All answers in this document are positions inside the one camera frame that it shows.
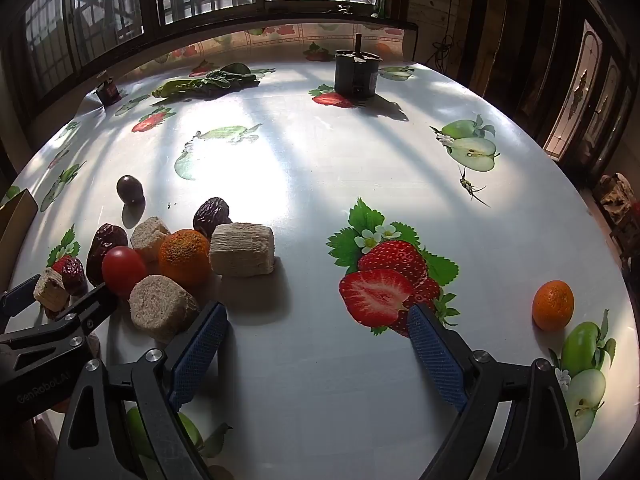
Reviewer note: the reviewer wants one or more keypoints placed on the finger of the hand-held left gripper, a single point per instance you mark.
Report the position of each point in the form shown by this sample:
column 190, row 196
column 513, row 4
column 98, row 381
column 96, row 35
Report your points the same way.
column 19, row 293
column 75, row 317

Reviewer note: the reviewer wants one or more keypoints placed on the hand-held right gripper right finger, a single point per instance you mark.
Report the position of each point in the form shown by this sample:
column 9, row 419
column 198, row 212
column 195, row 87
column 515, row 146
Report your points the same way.
column 435, row 360

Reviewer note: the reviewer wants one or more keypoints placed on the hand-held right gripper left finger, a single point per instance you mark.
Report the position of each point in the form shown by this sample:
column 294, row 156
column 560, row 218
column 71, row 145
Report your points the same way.
column 197, row 355

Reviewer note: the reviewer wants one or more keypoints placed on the red cherry tomato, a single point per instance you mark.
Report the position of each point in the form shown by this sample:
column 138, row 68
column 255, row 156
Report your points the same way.
column 123, row 270

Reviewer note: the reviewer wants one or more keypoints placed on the shallow cardboard box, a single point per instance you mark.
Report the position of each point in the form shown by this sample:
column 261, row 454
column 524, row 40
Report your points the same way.
column 15, row 225

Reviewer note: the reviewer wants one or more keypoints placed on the orange mandarin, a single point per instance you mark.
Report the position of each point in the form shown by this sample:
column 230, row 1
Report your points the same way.
column 184, row 257
column 552, row 305

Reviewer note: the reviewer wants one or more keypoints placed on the long beige cake roll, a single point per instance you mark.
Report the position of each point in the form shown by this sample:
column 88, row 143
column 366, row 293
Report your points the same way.
column 242, row 249

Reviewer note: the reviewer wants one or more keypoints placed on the dried red date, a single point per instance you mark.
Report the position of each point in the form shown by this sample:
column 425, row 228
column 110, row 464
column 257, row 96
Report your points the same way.
column 76, row 275
column 104, row 252
column 212, row 215

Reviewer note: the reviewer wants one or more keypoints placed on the dark purple passion fruit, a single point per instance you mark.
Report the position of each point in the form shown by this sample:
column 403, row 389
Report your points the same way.
column 130, row 189

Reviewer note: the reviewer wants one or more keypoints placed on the fruit print tablecloth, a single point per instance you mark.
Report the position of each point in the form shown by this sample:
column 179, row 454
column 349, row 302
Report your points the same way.
column 300, row 185

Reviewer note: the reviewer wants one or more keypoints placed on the green leafy vegetable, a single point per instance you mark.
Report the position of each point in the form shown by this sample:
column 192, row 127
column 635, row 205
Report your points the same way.
column 210, row 82

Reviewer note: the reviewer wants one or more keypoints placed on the dark framed window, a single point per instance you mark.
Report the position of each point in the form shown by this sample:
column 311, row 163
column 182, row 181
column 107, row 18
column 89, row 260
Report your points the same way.
column 150, row 10

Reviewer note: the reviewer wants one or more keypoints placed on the wooden glass panel door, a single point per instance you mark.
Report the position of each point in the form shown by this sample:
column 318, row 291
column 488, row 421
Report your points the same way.
column 590, row 85

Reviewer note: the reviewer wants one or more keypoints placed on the green bottle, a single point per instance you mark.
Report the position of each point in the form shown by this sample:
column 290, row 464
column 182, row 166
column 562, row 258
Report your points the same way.
column 381, row 2

